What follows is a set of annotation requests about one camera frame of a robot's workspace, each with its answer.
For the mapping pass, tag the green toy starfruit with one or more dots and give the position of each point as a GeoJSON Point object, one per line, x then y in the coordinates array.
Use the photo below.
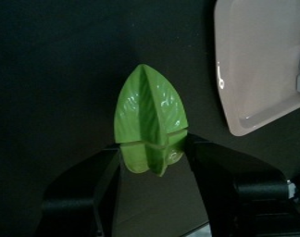
{"type": "Point", "coordinates": [150, 120]}

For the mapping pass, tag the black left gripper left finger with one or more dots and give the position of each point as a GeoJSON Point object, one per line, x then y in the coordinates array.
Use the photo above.
{"type": "Point", "coordinates": [78, 191]}

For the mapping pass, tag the white plastic tray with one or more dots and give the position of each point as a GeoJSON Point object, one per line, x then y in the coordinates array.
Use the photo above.
{"type": "Point", "coordinates": [260, 64]}

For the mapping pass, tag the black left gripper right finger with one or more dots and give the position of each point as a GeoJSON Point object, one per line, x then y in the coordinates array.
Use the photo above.
{"type": "Point", "coordinates": [235, 188]}

